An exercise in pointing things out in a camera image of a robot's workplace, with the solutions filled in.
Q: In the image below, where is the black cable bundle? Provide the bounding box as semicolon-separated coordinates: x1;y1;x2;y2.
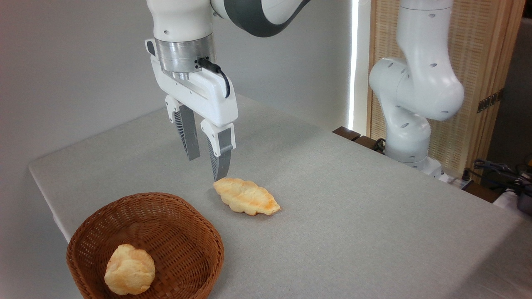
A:
473;159;532;188

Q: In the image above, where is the long golden bread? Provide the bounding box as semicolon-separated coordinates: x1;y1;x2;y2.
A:
213;178;282;216

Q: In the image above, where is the round golden bread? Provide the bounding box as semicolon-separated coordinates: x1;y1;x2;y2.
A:
104;244;156;296

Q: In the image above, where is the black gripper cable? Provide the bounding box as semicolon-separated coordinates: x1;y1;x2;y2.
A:
195;57;231;99

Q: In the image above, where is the white power strip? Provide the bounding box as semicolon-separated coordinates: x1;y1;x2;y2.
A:
446;174;474;191

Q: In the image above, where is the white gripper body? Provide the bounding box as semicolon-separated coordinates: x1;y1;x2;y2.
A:
145;38;239;127

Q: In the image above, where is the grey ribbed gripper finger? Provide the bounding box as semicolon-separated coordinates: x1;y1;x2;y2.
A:
165;95;201;162
201;119;236;182

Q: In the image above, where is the dark metal screen hinge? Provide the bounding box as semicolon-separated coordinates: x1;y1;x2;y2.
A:
477;88;505;113

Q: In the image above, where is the brown wicker basket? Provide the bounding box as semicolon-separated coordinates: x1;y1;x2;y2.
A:
66;192;225;299

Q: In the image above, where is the wooden bamboo folding screen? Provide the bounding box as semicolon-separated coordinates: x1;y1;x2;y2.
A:
367;0;527;183

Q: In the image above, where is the dark wooden table edge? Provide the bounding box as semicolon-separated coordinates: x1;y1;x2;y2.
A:
332;126;385;155

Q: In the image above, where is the grey tablecloth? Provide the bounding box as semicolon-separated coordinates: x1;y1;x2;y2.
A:
28;95;532;299

